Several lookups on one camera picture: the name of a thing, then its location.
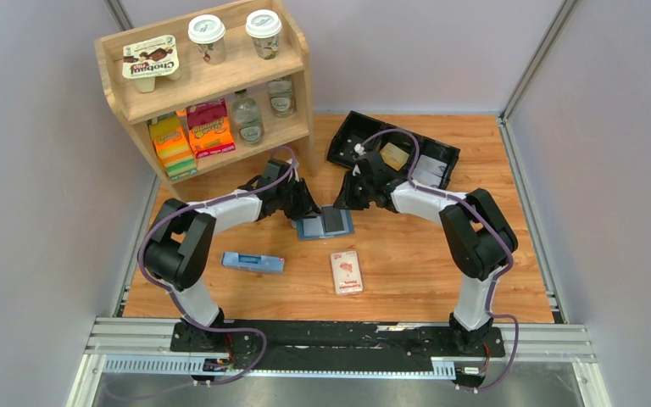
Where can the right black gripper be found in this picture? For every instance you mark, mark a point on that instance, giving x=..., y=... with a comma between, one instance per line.
x=345, y=201

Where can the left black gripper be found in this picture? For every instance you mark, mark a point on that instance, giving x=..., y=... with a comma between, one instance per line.
x=308, y=206

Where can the blue leather card holder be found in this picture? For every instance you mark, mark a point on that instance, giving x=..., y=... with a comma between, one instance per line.
x=329, y=223

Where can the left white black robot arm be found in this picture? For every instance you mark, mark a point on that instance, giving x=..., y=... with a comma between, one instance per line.
x=174, y=253

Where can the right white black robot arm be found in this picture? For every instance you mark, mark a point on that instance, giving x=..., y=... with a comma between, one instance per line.
x=480, y=239

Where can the gold card in tray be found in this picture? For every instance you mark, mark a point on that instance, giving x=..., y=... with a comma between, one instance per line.
x=394, y=156

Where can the lower grey card in tray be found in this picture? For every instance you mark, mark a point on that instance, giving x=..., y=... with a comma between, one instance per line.
x=427, y=178

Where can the grey card in tray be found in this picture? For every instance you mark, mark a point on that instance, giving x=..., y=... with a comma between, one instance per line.
x=427, y=178
x=432, y=166

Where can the upper grey card in tray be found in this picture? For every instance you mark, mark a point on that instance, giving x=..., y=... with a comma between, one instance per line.
x=432, y=166

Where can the white pink sponge packet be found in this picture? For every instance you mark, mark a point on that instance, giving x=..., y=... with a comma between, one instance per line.
x=346, y=273

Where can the blue flat box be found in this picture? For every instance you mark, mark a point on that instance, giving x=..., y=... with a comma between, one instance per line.
x=263, y=264

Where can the black compartment tray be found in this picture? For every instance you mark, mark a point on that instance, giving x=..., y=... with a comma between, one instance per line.
x=357, y=127

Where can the left clear glass bottle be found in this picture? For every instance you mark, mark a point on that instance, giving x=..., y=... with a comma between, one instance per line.
x=247, y=118

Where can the clear glass bottle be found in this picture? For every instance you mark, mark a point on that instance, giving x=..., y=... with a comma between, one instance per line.
x=247, y=118
x=281, y=96

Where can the right clear glass bottle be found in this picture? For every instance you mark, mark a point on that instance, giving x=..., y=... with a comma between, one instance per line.
x=281, y=96

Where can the red orange Scrub Mommy box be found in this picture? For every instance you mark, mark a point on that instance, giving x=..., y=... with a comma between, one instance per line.
x=209, y=130

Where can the multicolour sponge stack pack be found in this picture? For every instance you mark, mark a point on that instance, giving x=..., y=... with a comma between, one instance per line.
x=171, y=146

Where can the wooden two-tier shelf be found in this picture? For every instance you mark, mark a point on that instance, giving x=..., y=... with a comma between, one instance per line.
x=201, y=82

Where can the right paper coffee cup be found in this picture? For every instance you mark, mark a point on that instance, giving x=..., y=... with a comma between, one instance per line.
x=264, y=27

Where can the paper coffee cup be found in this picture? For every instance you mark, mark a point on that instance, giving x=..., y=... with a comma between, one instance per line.
x=207, y=32
x=264, y=27

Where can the left paper coffee cup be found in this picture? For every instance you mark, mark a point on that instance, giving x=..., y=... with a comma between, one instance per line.
x=207, y=32

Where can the Chobani yogurt pack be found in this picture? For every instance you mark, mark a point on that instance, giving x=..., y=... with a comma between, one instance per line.
x=144, y=61

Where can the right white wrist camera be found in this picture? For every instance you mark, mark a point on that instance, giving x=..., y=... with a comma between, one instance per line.
x=358, y=150

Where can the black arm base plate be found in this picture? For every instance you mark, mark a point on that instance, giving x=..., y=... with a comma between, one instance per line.
x=333, y=345

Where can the aluminium frame rail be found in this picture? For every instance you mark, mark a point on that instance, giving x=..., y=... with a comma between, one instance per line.
x=142, y=346

